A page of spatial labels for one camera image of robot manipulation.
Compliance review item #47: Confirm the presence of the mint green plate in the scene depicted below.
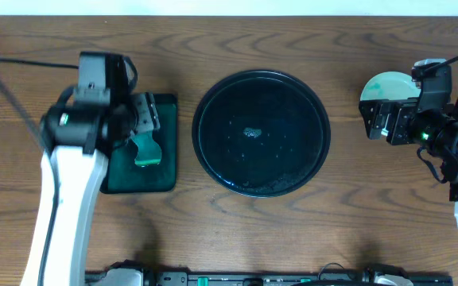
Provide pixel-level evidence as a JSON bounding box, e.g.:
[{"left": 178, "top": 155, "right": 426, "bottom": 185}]
[{"left": 360, "top": 71, "right": 421, "bottom": 101}]

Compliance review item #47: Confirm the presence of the black rectangular water tray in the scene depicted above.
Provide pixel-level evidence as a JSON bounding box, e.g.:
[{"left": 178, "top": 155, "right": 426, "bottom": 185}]
[{"left": 101, "top": 94, "right": 177, "bottom": 195}]

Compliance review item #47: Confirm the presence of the green scrubbing sponge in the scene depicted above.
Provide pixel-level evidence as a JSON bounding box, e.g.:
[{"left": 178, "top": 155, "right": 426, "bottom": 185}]
[{"left": 130, "top": 132, "right": 162, "bottom": 167}]

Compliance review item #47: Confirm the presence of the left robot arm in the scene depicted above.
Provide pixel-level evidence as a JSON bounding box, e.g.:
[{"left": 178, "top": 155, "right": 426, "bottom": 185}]
[{"left": 21, "top": 52, "right": 162, "bottom": 285}]

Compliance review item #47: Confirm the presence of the black round tray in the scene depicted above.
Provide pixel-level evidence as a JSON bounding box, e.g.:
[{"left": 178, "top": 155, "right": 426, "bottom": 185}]
[{"left": 192, "top": 69, "right": 331, "bottom": 198}]

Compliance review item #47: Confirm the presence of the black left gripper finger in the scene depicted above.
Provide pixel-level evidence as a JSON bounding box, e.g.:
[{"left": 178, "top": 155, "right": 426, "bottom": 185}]
[
  {"left": 146, "top": 92, "right": 161, "bottom": 131},
  {"left": 132, "top": 93, "right": 152, "bottom": 134}
]

